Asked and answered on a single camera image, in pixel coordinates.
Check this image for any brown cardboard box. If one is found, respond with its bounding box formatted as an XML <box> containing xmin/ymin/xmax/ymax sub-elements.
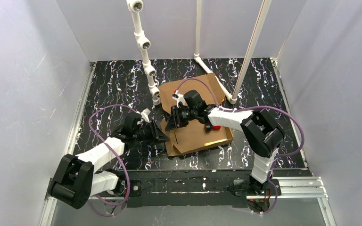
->
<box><xmin>158</xmin><ymin>73</ymin><xmax>234</xmax><ymax>157</ymax></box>

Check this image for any red black knob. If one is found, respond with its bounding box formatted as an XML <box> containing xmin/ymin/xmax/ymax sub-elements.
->
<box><xmin>204</xmin><ymin>124</ymin><xmax>221</xmax><ymax>133</ymax></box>

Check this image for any yellow rectangular block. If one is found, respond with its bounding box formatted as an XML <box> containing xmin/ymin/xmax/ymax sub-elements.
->
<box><xmin>204</xmin><ymin>139</ymin><xmax>228</xmax><ymax>146</ymax></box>

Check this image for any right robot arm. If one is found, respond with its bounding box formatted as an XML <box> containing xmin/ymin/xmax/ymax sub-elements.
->
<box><xmin>165</xmin><ymin>90</ymin><xmax>285</xmax><ymax>196</ymax></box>

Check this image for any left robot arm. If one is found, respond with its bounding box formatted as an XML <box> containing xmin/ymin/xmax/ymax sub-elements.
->
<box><xmin>48</xmin><ymin>109</ymin><xmax>169</xmax><ymax>209</ymax></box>

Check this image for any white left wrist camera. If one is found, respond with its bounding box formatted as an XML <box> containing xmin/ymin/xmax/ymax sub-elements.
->
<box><xmin>140</xmin><ymin>108</ymin><xmax>151</xmax><ymax>123</ymax></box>

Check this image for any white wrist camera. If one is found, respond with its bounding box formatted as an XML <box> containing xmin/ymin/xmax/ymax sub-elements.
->
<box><xmin>172</xmin><ymin>90</ymin><xmax>188</xmax><ymax>108</ymax></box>
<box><xmin>140</xmin><ymin>108</ymin><xmax>151</xmax><ymax>123</ymax></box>

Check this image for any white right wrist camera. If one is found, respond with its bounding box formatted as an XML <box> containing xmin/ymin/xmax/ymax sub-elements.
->
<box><xmin>172</xmin><ymin>90</ymin><xmax>188</xmax><ymax>108</ymax></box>

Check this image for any white PVC pipe frame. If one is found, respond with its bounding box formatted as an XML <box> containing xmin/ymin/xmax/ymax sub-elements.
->
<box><xmin>126</xmin><ymin>0</ymin><xmax>272</xmax><ymax>105</ymax></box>

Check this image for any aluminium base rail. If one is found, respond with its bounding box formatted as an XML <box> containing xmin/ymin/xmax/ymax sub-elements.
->
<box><xmin>40</xmin><ymin>61</ymin><xmax>335</xmax><ymax>226</ymax></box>

